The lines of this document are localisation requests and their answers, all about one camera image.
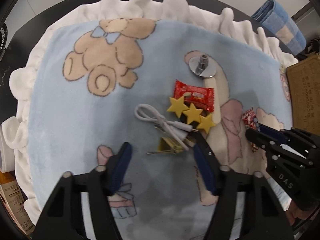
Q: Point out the orange white carton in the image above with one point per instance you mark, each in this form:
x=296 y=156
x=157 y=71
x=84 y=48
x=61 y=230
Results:
x=12 y=195

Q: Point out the yellow binder clip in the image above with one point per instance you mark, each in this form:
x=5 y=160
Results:
x=165 y=145

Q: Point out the blue printed blanket white ruffle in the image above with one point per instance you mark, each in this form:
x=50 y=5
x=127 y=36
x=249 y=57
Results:
x=75 y=120

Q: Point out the red candy wrapper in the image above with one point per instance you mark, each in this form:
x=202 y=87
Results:
x=195 y=92

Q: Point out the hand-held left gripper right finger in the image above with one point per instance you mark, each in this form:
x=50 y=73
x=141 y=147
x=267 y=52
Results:
x=203 y=165

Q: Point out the round metal knob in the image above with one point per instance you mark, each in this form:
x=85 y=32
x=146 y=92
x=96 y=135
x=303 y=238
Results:
x=207 y=71

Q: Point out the black desk fan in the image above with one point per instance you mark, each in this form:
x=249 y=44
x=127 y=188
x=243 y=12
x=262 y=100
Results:
x=2 y=37

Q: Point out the red white candy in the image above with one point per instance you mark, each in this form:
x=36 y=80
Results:
x=250 y=118

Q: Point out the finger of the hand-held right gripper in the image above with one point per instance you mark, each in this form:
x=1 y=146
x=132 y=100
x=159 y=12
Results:
x=273 y=133
x=260 y=138

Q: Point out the blue checkered folded blanket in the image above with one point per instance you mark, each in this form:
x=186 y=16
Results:
x=280 y=22

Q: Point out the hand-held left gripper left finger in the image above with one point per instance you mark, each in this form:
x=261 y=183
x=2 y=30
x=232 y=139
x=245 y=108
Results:
x=122 y=165

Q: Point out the brown cardboard box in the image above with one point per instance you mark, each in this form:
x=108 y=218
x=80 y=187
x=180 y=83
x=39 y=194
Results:
x=305 y=92

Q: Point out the yellow star hair clip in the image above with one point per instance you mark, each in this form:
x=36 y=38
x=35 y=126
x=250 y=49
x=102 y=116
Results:
x=192 y=112

